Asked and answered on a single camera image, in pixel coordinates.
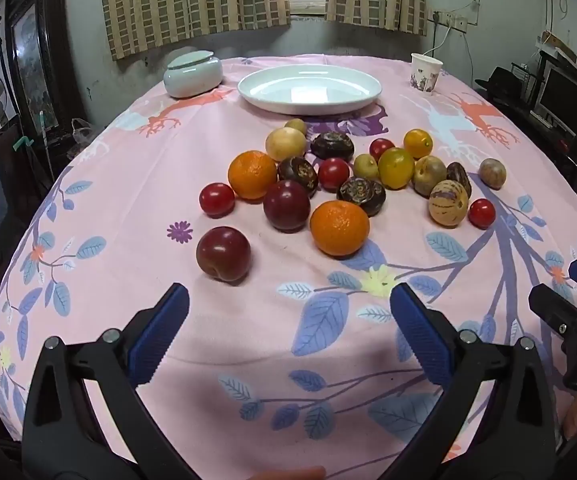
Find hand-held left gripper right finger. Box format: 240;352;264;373
383;282;559;480

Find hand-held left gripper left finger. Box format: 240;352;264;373
22;282;192;480

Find large dark red plum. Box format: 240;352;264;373
196;226;252;283

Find red tomato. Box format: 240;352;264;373
369;138;395;162
317;157;351;191
199;182;236;218
468;198;497;230

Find striped pepino melon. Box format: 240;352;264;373
429;179;469;229

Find orange mandarin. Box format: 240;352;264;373
309;200;371;257
227;150;278;201

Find tan purple-blushed fruit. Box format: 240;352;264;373
478;158;507;190

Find tan speckled round fruit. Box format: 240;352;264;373
413;155;448;197

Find yellow tomato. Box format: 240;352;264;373
378;147;415;191

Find small yellow-green fruit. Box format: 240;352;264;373
353;153;380;181

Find dark purple plum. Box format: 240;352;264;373
262;180;312;232

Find orange-yellow tomato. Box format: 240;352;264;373
403;129;434;160

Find pale yellow round fruit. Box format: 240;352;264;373
265;127;308;162

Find white oval plate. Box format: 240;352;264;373
237;64;383;116

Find pink floral tablecloth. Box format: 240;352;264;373
0;54;577;480

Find dark monitor screen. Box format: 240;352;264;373
539;62;577;126

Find black hat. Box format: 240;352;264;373
475;67;534;98

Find clear plastic bag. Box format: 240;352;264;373
71;117;96;158

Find white lidded ceramic jar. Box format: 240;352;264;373
163;50;224;99

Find printed paper cup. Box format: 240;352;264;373
409;53;443;95

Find dark wooden framed cabinet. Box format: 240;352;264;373
6;0;76;161

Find wide checked curtain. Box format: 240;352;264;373
99;0;292;61

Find white power cable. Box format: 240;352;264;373
426;25;452;58

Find white wall socket strip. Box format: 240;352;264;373
431;11;469;33

